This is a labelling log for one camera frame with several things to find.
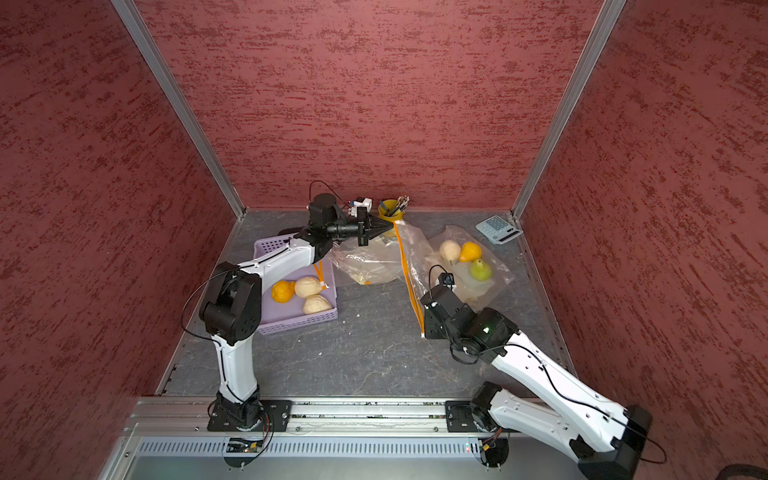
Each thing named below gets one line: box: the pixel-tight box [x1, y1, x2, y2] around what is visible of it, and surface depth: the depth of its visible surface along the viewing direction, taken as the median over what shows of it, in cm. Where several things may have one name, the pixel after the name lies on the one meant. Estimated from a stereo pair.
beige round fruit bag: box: [294, 276, 322, 299], surface depth 94 cm
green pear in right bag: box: [470, 259, 492, 281], surface depth 99 cm
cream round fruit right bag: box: [440, 240, 461, 265], surface depth 105 cm
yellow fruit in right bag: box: [459, 241, 482, 263], surface depth 105 cm
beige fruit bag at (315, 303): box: [302, 294, 332, 315], surface depth 90 cm
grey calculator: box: [472, 207, 524, 245], surface depth 116 cm
